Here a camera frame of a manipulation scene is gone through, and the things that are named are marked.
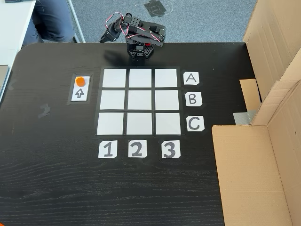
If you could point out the paper sheet with letter A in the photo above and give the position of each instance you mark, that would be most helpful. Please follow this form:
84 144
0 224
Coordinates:
191 78

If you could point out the paper sheet with number 3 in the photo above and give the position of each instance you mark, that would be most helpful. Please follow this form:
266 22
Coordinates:
170 149

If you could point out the white table leg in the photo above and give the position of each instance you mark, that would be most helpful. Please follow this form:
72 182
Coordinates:
77 26

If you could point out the person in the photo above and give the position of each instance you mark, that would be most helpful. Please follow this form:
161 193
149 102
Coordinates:
51 21

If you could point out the paper sheet with letter C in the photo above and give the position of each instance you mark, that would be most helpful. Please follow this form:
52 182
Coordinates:
195 123

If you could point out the black tape floor mark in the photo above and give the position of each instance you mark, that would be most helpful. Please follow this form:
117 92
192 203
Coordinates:
155 8

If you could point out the paper sheet with number 2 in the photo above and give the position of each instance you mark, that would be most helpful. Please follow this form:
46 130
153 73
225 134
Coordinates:
137 148

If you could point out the white table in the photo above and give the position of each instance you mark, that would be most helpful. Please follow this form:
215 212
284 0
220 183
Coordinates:
11 23

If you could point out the paper sheet with letter B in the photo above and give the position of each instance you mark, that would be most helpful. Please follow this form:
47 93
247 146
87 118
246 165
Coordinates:
193 99

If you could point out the brown cardboard screen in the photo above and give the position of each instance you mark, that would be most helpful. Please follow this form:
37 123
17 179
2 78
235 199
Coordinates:
270 35
247 176

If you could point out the round orange token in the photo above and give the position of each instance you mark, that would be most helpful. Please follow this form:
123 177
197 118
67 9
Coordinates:
80 81

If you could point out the white paper sheet with arrow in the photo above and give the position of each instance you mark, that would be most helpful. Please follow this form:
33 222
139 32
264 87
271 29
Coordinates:
85 97

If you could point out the red black clamp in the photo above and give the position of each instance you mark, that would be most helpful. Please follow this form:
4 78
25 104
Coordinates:
147 44

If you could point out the clear tape scraps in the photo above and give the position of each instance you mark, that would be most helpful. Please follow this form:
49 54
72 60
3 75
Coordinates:
44 110

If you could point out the grey tape strip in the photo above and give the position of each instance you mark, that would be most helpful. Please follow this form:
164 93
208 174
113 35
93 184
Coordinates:
242 117

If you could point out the paper sheet with number 1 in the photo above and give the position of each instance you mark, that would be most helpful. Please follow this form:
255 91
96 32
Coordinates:
107 149

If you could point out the clear tape scrap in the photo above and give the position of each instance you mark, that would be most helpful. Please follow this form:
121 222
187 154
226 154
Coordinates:
12 85

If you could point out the white nine-square grid sheet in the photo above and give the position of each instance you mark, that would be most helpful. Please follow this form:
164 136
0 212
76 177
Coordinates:
140 100

